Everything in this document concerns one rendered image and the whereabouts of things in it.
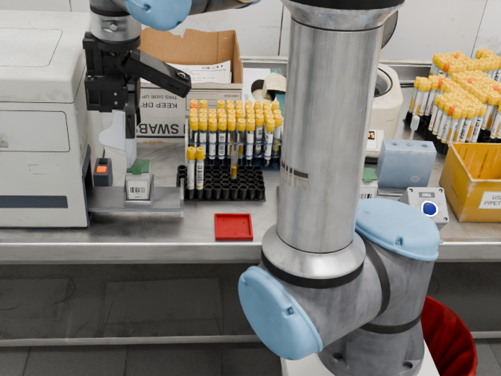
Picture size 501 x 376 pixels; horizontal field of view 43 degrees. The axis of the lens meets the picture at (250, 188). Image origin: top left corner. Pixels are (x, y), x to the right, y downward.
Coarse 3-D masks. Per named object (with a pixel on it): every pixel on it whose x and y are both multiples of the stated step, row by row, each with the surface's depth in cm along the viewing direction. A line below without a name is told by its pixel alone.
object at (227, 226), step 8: (216, 216) 118; (224, 216) 119; (232, 216) 119; (240, 216) 119; (248, 216) 119; (216, 224) 116; (224, 224) 117; (232, 224) 117; (240, 224) 117; (248, 224) 117; (216, 232) 114; (224, 232) 115; (232, 232) 115; (240, 232) 115; (248, 232) 115
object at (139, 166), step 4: (136, 160) 113; (140, 160) 113; (144, 160) 113; (148, 160) 113; (136, 164) 112; (140, 164) 112; (144, 164) 112; (148, 164) 112; (128, 168) 111; (132, 168) 111; (136, 168) 111; (140, 168) 111; (144, 168) 111; (148, 168) 112; (128, 172) 111; (132, 172) 111; (136, 172) 110; (140, 172) 110; (144, 172) 111
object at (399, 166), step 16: (384, 144) 125; (400, 144) 125; (416, 144) 125; (432, 144) 126; (384, 160) 125; (400, 160) 125; (416, 160) 124; (432, 160) 124; (384, 176) 127; (400, 176) 127; (416, 176) 127; (384, 192) 127; (400, 192) 127
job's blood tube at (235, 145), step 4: (232, 144) 121; (236, 144) 121; (232, 148) 121; (236, 148) 121; (232, 152) 121; (236, 152) 121; (232, 156) 122; (236, 156) 122; (232, 160) 122; (236, 160) 122; (232, 164) 123; (236, 164) 123; (232, 168) 123; (236, 168) 123; (232, 172) 124; (236, 172) 124; (232, 176) 124; (236, 176) 125
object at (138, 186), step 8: (128, 176) 111; (136, 176) 111; (144, 176) 111; (128, 184) 111; (136, 184) 111; (144, 184) 111; (128, 192) 112; (136, 192) 112; (144, 192) 112; (128, 200) 113; (136, 200) 113; (144, 200) 113
